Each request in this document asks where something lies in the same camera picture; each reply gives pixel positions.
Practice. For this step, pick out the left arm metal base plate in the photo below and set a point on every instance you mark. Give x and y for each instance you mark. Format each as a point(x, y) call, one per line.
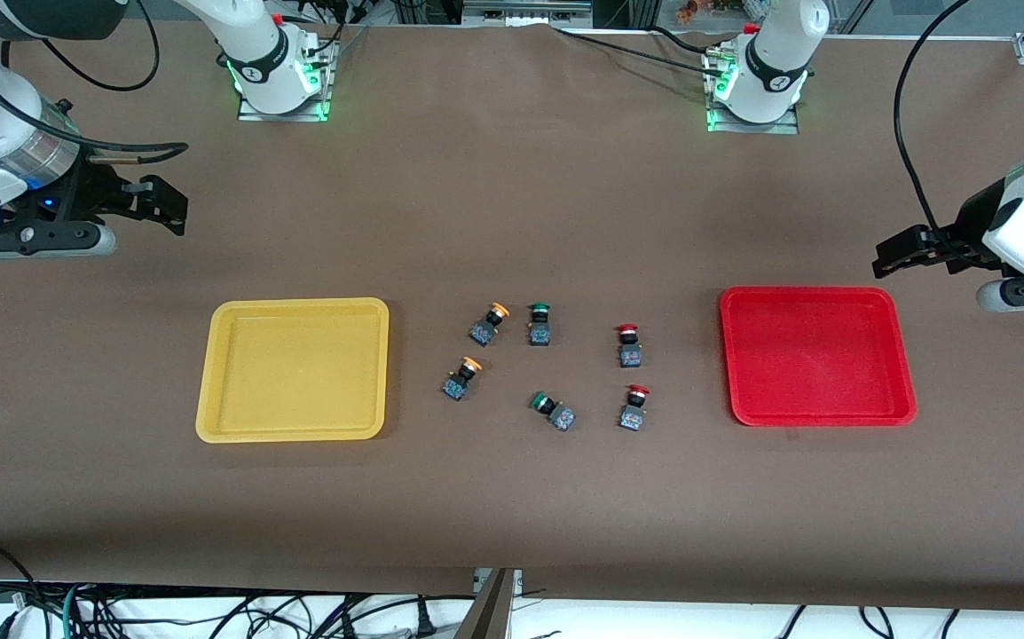
point(787, 127)

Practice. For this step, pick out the green push button switch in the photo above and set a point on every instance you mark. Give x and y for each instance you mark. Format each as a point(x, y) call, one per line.
point(561, 415)
point(539, 333)

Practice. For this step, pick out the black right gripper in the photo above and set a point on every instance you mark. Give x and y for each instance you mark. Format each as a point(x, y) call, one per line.
point(90, 189)

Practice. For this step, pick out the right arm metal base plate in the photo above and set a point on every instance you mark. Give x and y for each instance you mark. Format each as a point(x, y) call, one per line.
point(250, 114)

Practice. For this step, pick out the red plastic tray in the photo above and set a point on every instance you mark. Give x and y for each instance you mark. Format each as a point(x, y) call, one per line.
point(818, 355)

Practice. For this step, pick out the black power plug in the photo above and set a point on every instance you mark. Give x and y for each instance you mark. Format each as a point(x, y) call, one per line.
point(426, 621)

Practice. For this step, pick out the brown table cover mat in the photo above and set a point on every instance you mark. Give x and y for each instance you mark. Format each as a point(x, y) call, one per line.
point(512, 497)

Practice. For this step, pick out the red push button switch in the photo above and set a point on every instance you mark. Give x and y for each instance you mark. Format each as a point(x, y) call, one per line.
point(630, 355)
point(633, 415)

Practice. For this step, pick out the yellow plastic tray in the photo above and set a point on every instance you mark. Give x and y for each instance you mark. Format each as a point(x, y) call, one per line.
point(290, 373)

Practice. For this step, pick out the grey table support beam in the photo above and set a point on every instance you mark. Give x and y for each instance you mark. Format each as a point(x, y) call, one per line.
point(485, 612)

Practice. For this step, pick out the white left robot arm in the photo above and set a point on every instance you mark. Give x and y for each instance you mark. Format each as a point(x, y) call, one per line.
point(778, 53)

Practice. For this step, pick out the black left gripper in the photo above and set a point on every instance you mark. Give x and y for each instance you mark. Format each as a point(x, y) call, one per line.
point(976, 218)

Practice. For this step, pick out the yellow push button switch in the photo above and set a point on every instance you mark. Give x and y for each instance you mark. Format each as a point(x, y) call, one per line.
point(456, 386)
point(483, 331)

